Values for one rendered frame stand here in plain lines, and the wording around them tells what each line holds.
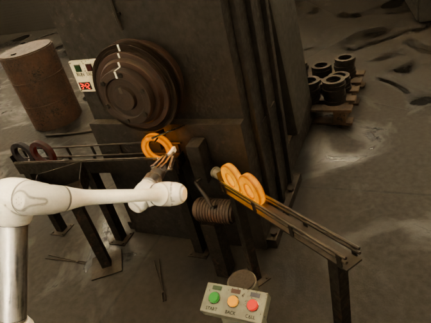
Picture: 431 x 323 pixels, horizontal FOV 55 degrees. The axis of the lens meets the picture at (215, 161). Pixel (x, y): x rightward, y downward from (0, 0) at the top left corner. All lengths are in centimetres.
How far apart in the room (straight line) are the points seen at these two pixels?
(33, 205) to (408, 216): 206
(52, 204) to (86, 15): 106
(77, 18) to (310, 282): 183
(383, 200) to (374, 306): 80
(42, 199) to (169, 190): 55
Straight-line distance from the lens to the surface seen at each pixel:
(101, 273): 280
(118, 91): 202
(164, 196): 183
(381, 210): 276
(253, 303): 154
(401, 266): 245
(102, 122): 249
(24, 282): 180
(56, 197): 159
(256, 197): 178
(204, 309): 160
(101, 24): 223
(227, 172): 192
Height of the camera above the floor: 182
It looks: 32 degrees down
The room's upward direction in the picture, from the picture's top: 15 degrees counter-clockwise
